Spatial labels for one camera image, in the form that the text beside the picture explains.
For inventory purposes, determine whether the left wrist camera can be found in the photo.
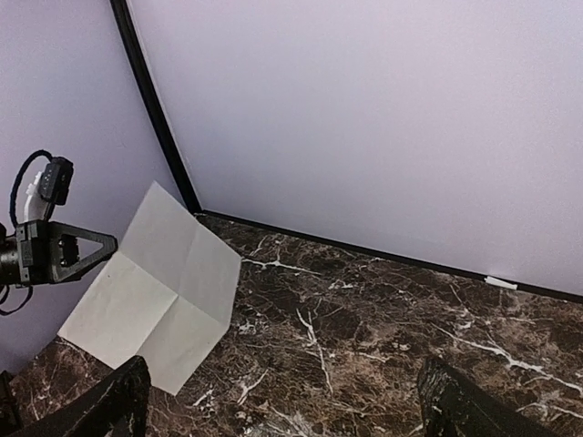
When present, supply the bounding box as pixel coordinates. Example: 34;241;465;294
37;157;74;206

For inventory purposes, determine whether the white letter paper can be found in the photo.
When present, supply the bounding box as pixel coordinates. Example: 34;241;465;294
58;183;241;395

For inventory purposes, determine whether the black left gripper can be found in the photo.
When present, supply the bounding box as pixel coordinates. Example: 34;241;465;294
15;220;118;286

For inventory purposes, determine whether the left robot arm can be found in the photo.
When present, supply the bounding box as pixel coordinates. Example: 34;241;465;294
1;220;118;287

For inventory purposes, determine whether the white tape scrap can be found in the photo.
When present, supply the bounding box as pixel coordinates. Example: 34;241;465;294
484;276;518;290

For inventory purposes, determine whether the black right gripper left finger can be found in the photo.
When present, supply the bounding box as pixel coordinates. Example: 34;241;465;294
12;356;151;437

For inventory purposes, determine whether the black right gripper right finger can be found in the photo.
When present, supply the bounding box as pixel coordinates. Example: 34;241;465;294
417;357;555;437

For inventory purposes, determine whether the black corner frame post left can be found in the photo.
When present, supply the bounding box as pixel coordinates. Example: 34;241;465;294
110;0;203;214

